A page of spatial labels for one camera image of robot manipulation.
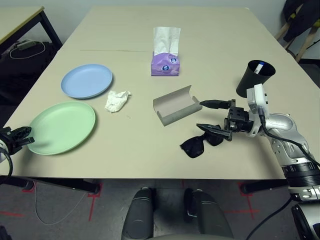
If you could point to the black sunglasses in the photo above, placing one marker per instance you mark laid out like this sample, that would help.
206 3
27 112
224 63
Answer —
193 148

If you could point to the white pen blue cap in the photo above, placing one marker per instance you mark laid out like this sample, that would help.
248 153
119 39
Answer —
258 68

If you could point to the wooden stool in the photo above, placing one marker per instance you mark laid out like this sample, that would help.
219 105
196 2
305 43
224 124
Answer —
306 43

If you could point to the grey power strip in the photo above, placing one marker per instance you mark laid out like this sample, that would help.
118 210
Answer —
25 44

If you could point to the dark jacket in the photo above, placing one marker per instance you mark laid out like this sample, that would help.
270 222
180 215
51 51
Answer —
300 17

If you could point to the grey robot left leg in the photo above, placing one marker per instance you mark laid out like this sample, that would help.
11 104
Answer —
138 215

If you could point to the blue plastic plate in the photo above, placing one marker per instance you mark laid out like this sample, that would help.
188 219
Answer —
86 81

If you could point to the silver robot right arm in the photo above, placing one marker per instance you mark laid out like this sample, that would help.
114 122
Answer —
285 125

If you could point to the grey glasses case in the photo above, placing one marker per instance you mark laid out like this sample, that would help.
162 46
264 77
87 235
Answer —
175 102

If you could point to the purple tissue pack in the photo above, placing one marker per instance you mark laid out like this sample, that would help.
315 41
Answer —
165 67

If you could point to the grey robot torso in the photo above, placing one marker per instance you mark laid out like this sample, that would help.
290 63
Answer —
175 237

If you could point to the black cup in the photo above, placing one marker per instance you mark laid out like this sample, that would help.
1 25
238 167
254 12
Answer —
247 77

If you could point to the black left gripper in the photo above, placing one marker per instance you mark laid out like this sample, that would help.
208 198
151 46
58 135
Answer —
10 141

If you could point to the yellow-green seat cushion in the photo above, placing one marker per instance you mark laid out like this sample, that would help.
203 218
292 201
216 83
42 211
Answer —
317 23

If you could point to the green plastic plate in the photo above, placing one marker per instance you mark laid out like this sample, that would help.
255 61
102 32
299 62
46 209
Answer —
62 127

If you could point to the black table foot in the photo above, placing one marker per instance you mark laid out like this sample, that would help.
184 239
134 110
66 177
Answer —
262 186
75 185

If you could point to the wooden side table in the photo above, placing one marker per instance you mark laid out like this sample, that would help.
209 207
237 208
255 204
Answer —
51 30

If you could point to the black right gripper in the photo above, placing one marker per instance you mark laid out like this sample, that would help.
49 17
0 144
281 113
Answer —
240 118

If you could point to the grey robot right leg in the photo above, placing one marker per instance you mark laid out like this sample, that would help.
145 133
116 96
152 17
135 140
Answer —
210 217

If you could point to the white tissue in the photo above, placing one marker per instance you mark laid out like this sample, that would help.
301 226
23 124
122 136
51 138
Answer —
116 101

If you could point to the grey robot leg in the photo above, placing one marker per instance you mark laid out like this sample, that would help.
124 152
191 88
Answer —
210 217
138 215

